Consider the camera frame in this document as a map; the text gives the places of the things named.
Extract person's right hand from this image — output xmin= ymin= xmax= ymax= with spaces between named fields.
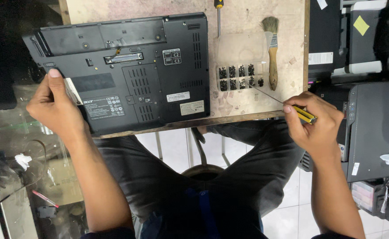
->
xmin=282 ymin=91 xmax=345 ymax=164

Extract person's left hand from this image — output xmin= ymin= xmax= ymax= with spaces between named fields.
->
xmin=26 ymin=68 xmax=91 ymax=147

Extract yellow flat-handled screwdriver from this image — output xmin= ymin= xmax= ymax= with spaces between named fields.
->
xmin=248 ymin=85 xmax=318 ymax=125

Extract black laptop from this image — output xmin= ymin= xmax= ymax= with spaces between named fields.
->
xmin=22 ymin=12 xmax=212 ymax=136

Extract black flatbed printer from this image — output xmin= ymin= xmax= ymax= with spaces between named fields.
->
xmin=300 ymin=81 xmax=389 ymax=183

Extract black bulky equipment heap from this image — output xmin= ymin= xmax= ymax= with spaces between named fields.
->
xmin=0 ymin=0 xmax=63 ymax=112

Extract brown cardboard box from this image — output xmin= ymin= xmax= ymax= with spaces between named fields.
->
xmin=42 ymin=159 xmax=84 ymax=206

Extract printer ink tank unit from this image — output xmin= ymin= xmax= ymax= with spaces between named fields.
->
xmin=350 ymin=177 xmax=389 ymax=225

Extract glass display case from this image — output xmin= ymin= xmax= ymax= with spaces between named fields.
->
xmin=0 ymin=83 xmax=94 ymax=239

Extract pink pen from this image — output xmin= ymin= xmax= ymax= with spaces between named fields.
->
xmin=32 ymin=189 xmax=60 ymax=208

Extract white and black printer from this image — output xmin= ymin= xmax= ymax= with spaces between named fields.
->
xmin=333 ymin=0 xmax=389 ymax=75

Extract black printer with white label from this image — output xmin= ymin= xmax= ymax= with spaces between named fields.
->
xmin=309 ymin=0 xmax=341 ymax=72

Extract heaps of black screws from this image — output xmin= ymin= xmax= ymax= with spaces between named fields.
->
xmin=218 ymin=64 xmax=265 ymax=91

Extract clear plastic compartment box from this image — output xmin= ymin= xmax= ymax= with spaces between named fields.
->
xmin=216 ymin=31 xmax=273 ymax=93

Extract yellow sticky note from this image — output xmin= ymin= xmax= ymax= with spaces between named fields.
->
xmin=353 ymin=15 xmax=370 ymax=36

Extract person's dark grey trousers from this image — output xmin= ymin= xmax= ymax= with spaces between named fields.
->
xmin=93 ymin=119 xmax=306 ymax=239

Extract brown round stool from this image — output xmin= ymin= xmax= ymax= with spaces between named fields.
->
xmin=181 ymin=164 xmax=225 ymax=182

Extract person's dark blue shirt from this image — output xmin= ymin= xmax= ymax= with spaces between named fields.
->
xmin=141 ymin=187 xmax=265 ymax=239

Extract wooden-handled paint brush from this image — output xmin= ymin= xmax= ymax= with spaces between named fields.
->
xmin=261 ymin=16 xmax=280 ymax=91

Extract grey metal table frame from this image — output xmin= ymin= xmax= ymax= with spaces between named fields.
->
xmin=154 ymin=127 xmax=231 ymax=168

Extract yellow black round-handled screwdriver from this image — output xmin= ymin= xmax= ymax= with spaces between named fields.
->
xmin=214 ymin=0 xmax=224 ymax=38

